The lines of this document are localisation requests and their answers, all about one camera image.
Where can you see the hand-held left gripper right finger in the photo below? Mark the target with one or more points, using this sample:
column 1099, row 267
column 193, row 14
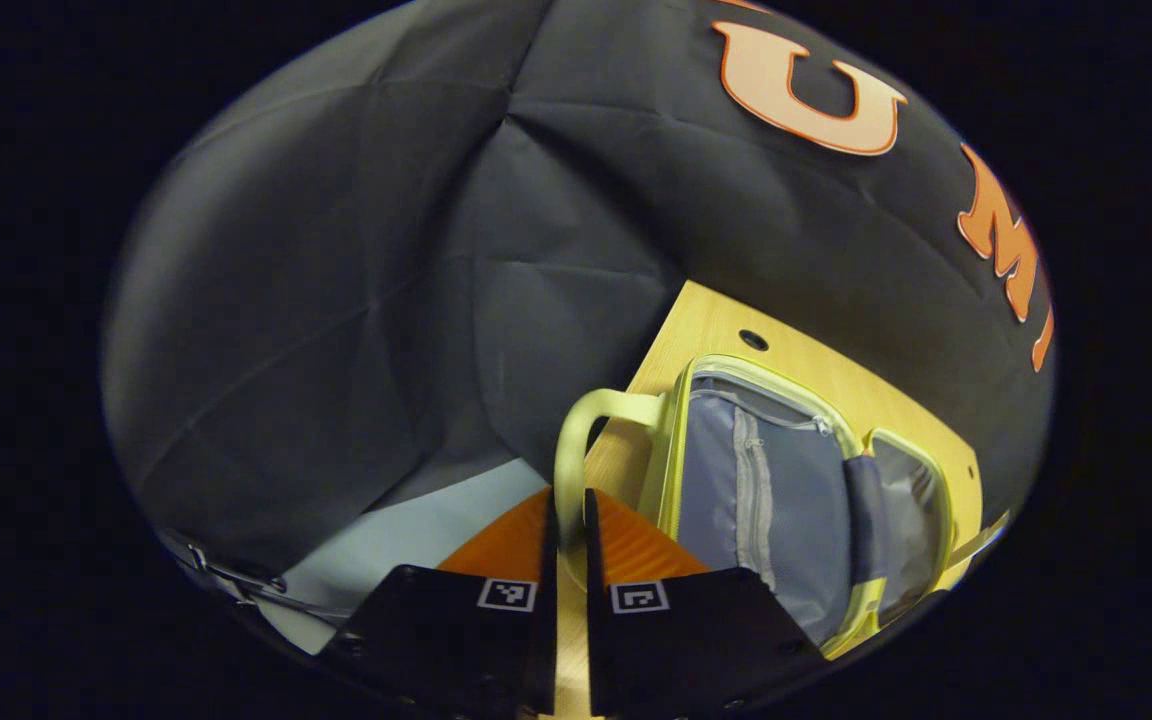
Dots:
column 598, row 650

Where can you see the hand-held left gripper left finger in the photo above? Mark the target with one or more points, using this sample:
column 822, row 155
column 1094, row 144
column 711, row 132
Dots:
column 544, row 650

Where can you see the pale yellow suitcase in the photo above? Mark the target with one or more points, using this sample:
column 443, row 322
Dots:
column 786, row 500

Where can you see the black backdrop cloth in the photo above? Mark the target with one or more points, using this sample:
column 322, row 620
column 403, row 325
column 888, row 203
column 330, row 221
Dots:
column 386, row 300

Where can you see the metal stand frame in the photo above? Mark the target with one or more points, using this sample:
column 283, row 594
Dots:
column 236, row 577

